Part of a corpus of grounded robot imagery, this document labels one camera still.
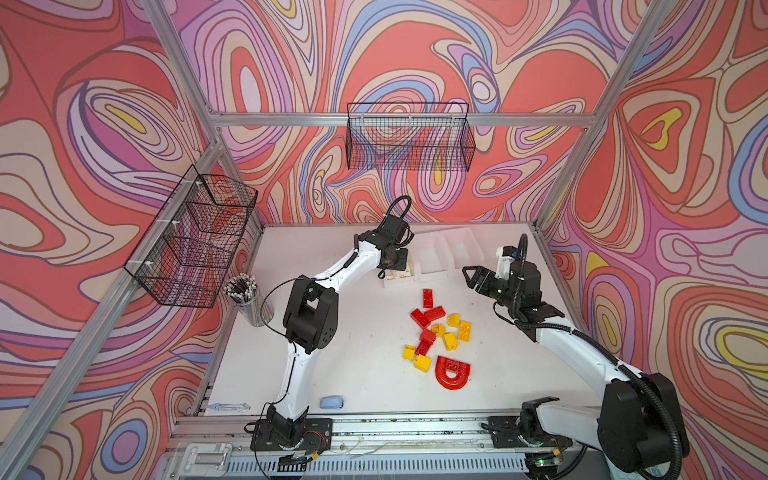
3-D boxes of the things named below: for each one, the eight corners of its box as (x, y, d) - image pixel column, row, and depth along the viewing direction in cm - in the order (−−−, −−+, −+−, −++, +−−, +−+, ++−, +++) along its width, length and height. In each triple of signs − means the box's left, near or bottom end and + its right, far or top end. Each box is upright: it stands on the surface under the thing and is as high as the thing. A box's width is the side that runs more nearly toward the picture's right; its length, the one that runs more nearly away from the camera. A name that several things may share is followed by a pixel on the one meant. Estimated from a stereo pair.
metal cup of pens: (248, 329, 96) (221, 296, 80) (255, 307, 101) (231, 272, 85) (273, 329, 96) (250, 296, 80) (279, 307, 101) (258, 272, 85)
